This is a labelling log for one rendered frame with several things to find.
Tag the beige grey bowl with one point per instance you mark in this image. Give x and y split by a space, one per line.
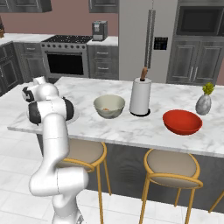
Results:
112 112

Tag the steel stove with oven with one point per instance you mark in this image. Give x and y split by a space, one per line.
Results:
65 59

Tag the grey wall cupboard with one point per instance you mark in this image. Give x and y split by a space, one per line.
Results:
26 5
103 5

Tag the grey kitchen island base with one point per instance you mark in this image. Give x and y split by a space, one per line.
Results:
125 169

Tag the black built-in microwave oven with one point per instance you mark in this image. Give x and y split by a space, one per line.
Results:
199 21

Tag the grey tall cupboard unit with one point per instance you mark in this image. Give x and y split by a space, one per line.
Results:
186 59

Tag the grey drawer cabinet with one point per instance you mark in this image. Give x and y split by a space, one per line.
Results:
102 62

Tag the white paper towel roll holder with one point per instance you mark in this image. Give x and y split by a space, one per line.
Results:
140 97

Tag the grey vase with yellow plant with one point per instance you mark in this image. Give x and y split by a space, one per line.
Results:
203 105

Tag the red bowl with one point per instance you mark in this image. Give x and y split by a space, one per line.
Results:
182 124

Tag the brown object on counter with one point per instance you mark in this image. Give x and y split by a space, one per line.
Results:
1 29

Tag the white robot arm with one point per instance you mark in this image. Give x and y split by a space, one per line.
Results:
55 140

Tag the grey coffee machine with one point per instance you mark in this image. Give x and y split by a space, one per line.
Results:
99 30

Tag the grey base cupboard run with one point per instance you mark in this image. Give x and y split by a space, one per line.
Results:
17 64

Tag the grey fridge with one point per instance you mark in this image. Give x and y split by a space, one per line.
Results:
134 38

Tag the gold stool with beige seat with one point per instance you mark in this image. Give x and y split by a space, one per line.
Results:
87 151
172 164
216 201

